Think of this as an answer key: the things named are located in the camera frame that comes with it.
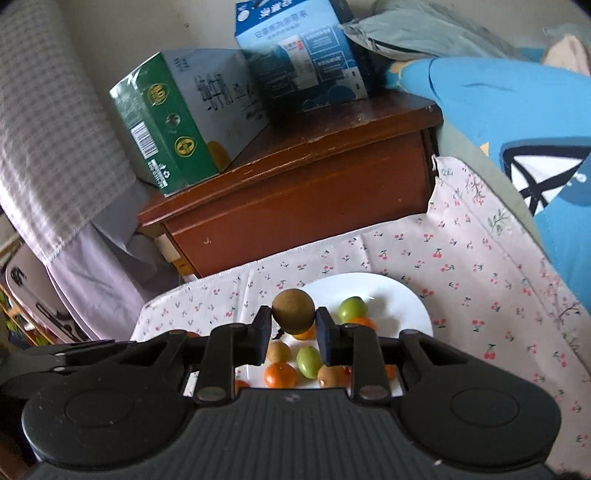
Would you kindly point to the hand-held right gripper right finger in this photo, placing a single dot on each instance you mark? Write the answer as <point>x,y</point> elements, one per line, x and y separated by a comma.
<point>324,334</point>

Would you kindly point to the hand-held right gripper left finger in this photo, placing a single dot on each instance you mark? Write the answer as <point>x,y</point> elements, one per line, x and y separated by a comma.
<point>263,332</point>

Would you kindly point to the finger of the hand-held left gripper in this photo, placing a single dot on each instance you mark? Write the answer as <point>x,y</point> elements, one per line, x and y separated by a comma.
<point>78,355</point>

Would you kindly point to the green lime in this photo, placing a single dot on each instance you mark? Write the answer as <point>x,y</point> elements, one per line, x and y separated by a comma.
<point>308,362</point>

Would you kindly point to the brown kiwi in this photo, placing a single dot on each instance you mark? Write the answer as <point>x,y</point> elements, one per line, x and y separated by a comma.
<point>293,311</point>
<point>330,377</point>
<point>278,353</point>

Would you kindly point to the small orange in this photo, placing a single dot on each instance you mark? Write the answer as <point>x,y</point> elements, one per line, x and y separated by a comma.
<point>305,334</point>
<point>241,383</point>
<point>390,372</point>
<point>365,323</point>
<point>279,374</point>

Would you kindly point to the white plate with flower drawing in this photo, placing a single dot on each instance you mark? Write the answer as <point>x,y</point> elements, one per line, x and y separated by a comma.
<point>392,300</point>

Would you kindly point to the lavender cloth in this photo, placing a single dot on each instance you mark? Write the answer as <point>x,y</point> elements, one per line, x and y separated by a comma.
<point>106,277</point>

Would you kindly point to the yellow cardboard box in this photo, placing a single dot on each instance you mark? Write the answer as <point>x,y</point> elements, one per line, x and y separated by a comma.
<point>183,270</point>

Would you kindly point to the white cardboard box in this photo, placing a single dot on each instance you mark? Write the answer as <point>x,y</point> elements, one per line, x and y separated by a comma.
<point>165,249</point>

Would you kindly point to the cherry print cloth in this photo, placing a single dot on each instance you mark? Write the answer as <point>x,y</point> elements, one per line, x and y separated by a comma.
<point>461,300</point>

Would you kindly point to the brown wooden nightstand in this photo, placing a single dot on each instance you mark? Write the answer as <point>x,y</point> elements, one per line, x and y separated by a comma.
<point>300,194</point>

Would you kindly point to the grey checked cloth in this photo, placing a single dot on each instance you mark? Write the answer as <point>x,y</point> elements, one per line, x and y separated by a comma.
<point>51,138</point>

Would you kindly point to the grey-green bed sheet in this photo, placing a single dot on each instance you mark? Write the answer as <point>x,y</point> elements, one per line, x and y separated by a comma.
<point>480,180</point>

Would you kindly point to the green carton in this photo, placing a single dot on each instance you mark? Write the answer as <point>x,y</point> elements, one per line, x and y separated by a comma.
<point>157,124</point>

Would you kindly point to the blue carton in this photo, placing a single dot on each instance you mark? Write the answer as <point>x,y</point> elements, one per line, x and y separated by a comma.
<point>300,50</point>

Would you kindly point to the blue printed blanket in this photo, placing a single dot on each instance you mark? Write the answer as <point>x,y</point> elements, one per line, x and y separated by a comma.
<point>508,106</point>

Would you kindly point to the grey-green pillow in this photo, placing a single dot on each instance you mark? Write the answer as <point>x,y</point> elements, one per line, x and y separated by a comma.
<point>415,32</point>

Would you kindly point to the pale pink cloth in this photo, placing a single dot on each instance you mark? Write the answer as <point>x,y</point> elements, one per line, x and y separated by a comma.
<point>570,53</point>

